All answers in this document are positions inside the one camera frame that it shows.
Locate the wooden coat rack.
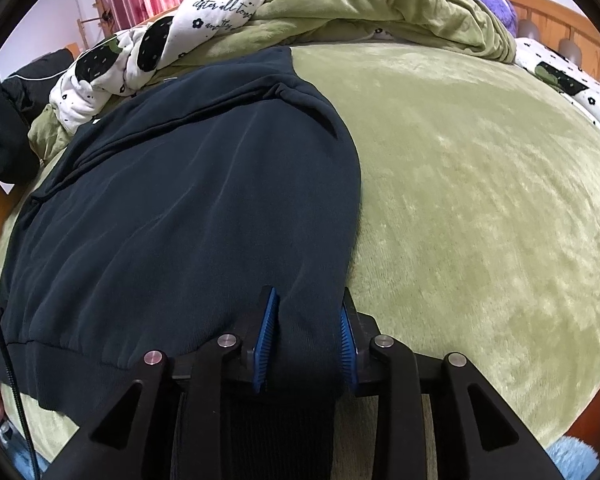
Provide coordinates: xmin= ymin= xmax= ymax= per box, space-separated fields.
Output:
xmin=75 ymin=2 xmax=118 ymax=41

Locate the dark navy sweatshirt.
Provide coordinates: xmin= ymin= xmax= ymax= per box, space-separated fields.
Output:
xmin=0 ymin=46 xmax=363 ymax=480

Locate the white strawberry print quilt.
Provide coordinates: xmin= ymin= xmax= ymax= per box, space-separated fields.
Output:
xmin=49 ymin=0 xmax=286 ymax=133

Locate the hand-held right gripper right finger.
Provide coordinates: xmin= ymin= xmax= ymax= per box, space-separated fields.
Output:
xmin=339 ymin=287 xmax=566 ymax=480

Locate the purple plush toy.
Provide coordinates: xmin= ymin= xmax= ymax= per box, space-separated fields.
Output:
xmin=462 ymin=0 xmax=520 ymax=36

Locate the black cable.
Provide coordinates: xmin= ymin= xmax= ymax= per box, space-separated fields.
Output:
xmin=0 ymin=247 xmax=38 ymax=468

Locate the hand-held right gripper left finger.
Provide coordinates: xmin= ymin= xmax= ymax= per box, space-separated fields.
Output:
xmin=45 ymin=285 xmax=281 ymax=480

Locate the black jacket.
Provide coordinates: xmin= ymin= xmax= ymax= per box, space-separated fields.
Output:
xmin=0 ymin=47 xmax=73 ymax=183

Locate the green plush bed sheet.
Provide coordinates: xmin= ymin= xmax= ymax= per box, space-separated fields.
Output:
xmin=0 ymin=42 xmax=600 ymax=466

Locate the light blue fluffy cloth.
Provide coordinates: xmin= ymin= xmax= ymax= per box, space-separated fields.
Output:
xmin=547 ymin=435 xmax=600 ymax=480

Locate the white flower print pillow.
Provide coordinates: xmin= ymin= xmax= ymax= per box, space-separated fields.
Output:
xmin=512 ymin=37 xmax=600 ymax=143

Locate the green plush quilt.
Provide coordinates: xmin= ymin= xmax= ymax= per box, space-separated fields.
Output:
xmin=27 ymin=0 xmax=518 ymax=161

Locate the person's blue jeans leg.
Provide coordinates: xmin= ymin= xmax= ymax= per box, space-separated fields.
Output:
xmin=0 ymin=420 xmax=48 ymax=480

